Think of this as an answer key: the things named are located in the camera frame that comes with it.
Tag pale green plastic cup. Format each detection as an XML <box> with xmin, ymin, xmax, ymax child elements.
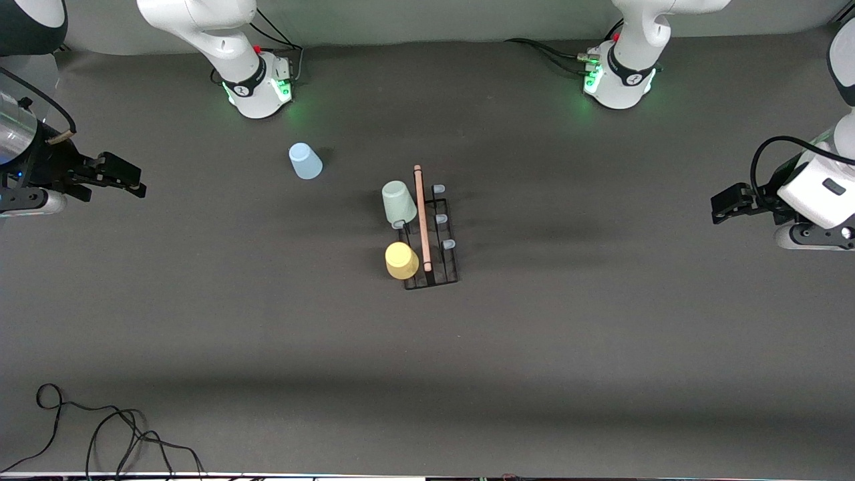
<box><xmin>381</xmin><ymin>180</ymin><xmax>418</xmax><ymax>224</ymax></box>

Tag yellow plastic cup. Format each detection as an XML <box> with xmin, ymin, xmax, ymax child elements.
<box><xmin>385</xmin><ymin>242</ymin><xmax>420</xmax><ymax>280</ymax></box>

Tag black wire cup holder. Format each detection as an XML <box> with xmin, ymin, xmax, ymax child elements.
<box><xmin>391</xmin><ymin>164</ymin><xmax>462</xmax><ymax>291</ymax></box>

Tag light blue plastic cup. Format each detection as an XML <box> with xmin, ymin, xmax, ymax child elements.
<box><xmin>289</xmin><ymin>142</ymin><xmax>323</xmax><ymax>180</ymax></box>

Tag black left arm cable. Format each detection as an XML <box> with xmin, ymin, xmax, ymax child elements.
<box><xmin>751</xmin><ymin>136</ymin><xmax>855</xmax><ymax>194</ymax></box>

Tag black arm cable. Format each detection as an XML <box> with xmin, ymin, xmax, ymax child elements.
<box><xmin>0</xmin><ymin>67</ymin><xmax>76</xmax><ymax>138</ymax></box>
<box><xmin>751</xmin><ymin>136</ymin><xmax>855</xmax><ymax>194</ymax></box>

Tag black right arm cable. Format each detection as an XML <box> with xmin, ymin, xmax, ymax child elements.
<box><xmin>0</xmin><ymin>67</ymin><xmax>76</xmax><ymax>138</ymax></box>

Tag black right base cable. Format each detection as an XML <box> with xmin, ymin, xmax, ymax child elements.
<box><xmin>250</xmin><ymin>5</ymin><xmax>305</xmax><ymax>84</ymax></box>

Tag black base cable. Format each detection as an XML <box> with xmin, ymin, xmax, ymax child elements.
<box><xmin>504</xmin><ymin>38</ymin><xmax>595</xmax><ymax>74</ymax></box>
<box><xmin>250</xmin><ymin>5</ymin><xmax>305</xmax><ymax>84</ymax></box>

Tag loose black cable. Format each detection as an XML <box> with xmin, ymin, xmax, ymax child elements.
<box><xmin>0</xmin><ymin>383</ymin><xmax>208</xmax><ymax>481</ymax></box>

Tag black left base cable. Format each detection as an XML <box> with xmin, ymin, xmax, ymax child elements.
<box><xmin>504</xmin><ymin>38</ymin><xmax>595</xmax><ymax>74</ymax></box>

